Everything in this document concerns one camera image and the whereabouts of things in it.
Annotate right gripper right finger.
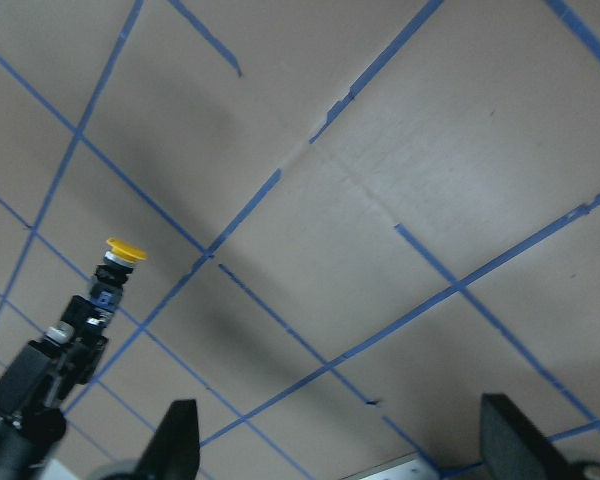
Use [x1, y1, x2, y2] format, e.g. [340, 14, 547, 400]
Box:
[479, 394, 570, 480]

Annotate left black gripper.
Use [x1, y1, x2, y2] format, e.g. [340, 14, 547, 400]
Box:
[0, 294, 111, 480]

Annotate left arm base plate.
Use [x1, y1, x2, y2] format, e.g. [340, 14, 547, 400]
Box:
[342, 453, 442, 480]

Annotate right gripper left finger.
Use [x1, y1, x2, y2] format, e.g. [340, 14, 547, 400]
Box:
[132, 399, 201, 480]

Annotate yellow push button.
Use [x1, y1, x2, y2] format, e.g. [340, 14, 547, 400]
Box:
[87, 237, 147, 324]

